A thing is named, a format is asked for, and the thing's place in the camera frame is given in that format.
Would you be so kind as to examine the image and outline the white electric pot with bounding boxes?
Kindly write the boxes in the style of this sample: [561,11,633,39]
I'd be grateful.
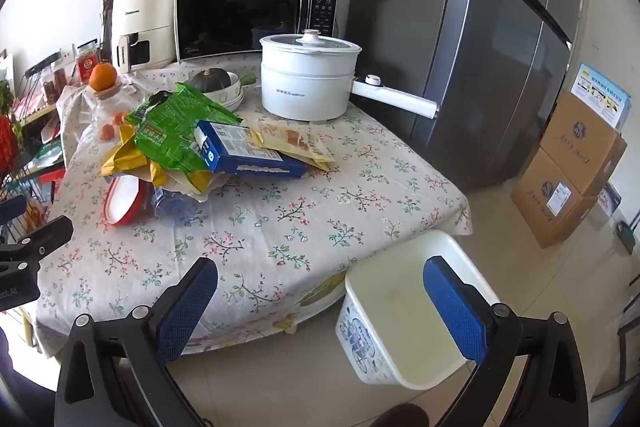
[260,29,440,124]

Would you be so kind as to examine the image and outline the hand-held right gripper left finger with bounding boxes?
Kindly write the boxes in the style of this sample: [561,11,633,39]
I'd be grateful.
[54,256,219,427]

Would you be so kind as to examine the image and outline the black wire rack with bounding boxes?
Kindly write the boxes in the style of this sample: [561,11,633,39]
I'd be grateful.
[0,52,76,248]

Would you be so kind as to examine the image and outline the grey refrigerator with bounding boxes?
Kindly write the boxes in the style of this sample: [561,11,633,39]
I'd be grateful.
[357,0,583,190]

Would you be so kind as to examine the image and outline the blue and white printed box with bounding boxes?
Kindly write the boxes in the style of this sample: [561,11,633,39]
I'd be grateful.
[570,63,632,132]

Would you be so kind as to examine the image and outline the large orange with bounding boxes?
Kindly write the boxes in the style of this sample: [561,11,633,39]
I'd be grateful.
[89,63,118,92]

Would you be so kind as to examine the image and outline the green snack bag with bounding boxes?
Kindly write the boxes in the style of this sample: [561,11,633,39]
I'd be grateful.
[125,82,251,172]

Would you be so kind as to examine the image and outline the floral tablecloth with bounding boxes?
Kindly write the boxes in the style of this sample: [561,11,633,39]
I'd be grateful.
[27,54,473,358]

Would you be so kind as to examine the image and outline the clear plastic bottle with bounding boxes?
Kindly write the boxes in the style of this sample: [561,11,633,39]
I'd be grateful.
[150,187,201,220]

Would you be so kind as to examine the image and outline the white floral bowl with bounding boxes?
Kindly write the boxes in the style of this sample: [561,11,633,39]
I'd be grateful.
[197,72,246,112]

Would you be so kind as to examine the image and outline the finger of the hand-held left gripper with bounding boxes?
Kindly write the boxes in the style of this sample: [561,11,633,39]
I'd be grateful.
[0,194,27,229]
[0,215,74,269]

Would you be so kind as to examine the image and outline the cream air fryer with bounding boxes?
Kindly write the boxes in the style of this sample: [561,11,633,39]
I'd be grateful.
[111,0,177,74]

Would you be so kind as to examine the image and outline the green pumpkin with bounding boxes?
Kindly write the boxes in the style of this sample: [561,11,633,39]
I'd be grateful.
[189,68,232,94]

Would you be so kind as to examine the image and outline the glass jar with wooden lid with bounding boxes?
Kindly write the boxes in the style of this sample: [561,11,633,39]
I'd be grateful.
[90,83,126,128]

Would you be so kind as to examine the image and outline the colourful printed box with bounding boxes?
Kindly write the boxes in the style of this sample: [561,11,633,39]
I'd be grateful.
[597,182,623,219]

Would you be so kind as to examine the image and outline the black metal chair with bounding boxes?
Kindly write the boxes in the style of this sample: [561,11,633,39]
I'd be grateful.
[617,257,640,388]

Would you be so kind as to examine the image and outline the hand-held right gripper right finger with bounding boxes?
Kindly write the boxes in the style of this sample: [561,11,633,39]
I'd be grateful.
[422,255,591,427]

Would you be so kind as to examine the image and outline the black microwave oven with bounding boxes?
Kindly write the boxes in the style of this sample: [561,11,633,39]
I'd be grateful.
[175,0,353,65]

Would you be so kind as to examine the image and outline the white plastic bin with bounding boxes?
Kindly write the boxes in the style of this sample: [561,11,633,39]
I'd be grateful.
[335,229,501,390]

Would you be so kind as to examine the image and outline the beige snack bag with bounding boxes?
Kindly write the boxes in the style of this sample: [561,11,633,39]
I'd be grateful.
[247,116,337,172]

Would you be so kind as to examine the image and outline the yellow snack packet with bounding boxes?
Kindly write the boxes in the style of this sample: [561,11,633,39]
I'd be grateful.
[101,124,168,188]

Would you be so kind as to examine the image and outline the red label jar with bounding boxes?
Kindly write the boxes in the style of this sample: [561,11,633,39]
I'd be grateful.
[75,49,101,82]

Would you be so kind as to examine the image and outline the teal broom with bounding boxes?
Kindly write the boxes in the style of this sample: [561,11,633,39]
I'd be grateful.
[617,219,639,254]

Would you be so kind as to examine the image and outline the glass pot lid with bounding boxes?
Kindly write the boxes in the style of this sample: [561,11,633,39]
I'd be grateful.
[260,30,362,58]

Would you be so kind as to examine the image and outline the blue carton box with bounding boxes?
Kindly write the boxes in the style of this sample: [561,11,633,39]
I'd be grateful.
[196,119,308,180]

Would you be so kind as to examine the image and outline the small cardboard box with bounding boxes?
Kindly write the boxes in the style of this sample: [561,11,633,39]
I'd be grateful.
[541,89,628,198]

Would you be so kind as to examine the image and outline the brown fuzzy slipper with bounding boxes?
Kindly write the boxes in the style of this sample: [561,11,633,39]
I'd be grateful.
[372,403,431,427]

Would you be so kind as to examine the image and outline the large cardboard box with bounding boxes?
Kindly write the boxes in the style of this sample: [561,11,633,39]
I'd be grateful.
[511,147,613,249]

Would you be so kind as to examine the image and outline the red-rimmed white lid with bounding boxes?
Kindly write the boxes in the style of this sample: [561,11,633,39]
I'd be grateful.
[102,175,151,226]

